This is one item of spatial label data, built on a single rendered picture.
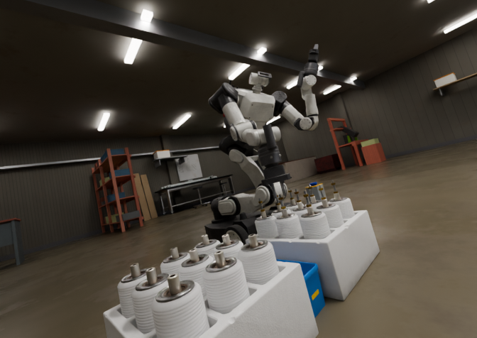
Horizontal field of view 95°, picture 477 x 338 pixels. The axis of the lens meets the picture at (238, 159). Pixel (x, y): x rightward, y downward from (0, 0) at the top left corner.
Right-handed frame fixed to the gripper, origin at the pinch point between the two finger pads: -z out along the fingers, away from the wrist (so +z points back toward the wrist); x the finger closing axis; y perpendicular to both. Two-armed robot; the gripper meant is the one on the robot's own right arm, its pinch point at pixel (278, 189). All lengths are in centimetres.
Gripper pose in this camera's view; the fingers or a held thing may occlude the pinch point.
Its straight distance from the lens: 92.5
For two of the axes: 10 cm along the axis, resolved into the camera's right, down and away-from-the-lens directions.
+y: -0.3, -1.0, -9.9
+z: -2.4, -9.6, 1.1
